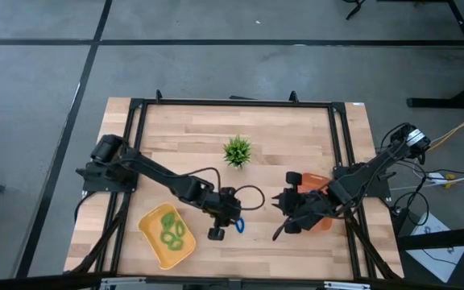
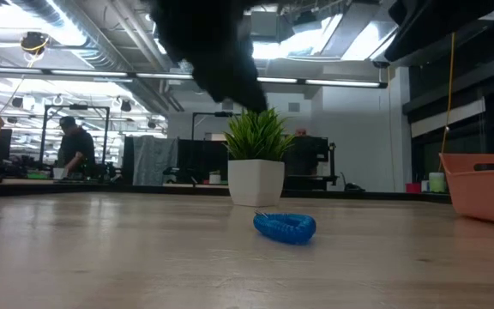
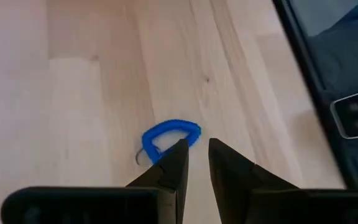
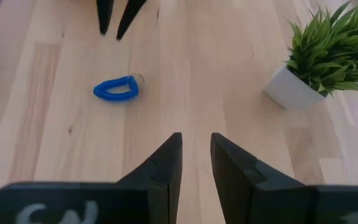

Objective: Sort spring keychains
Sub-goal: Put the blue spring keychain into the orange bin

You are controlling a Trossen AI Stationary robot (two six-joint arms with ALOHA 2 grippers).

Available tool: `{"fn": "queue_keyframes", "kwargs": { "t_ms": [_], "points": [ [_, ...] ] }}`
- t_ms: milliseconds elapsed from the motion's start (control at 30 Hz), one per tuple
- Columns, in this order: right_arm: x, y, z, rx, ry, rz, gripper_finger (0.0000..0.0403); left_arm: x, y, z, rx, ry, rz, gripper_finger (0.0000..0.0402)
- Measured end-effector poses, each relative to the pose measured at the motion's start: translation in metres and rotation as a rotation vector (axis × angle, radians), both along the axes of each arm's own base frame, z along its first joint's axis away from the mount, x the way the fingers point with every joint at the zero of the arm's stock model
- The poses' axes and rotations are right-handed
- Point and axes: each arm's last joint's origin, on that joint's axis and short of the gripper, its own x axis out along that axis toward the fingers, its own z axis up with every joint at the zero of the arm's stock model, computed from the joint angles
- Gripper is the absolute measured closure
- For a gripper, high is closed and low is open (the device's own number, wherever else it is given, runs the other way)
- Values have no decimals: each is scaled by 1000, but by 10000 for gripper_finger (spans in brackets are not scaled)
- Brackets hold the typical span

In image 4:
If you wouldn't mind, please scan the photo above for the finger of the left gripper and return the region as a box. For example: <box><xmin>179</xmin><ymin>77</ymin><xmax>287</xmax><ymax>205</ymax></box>
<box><xmin>96</xmin><ymin>0</ymin><xmax>115</xmax><ymax>35</ymax></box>
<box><xmin>116</xmin><ymin>0</ymin><xmax>149</xmax><ymax>41</ymax></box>

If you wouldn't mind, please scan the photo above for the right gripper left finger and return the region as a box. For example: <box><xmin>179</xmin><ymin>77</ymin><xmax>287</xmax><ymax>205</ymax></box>
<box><xmin>0</xmin><ymin>133</ymin><xmax>183</xmax><ymax>224</ymax></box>

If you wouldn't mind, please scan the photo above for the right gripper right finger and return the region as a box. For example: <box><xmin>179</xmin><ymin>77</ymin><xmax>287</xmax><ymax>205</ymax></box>
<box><xmin>210</xmin><ymin>133</ymin><xmax>358</xmax><ymax>224</ymax></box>

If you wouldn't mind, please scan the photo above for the green plant in white pot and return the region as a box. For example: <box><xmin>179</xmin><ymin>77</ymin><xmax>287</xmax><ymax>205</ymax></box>
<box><xmin>262</xmin><ymin>0</ymin><xmax>358</xmax><ymax>110</ymax></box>

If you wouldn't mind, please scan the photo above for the blue spring coil keychain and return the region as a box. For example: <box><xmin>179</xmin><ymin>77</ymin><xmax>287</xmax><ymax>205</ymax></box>
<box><xmin>92</xmin><ymin>73</ymin><xmax>145</xmax><ymax>103</ymax></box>

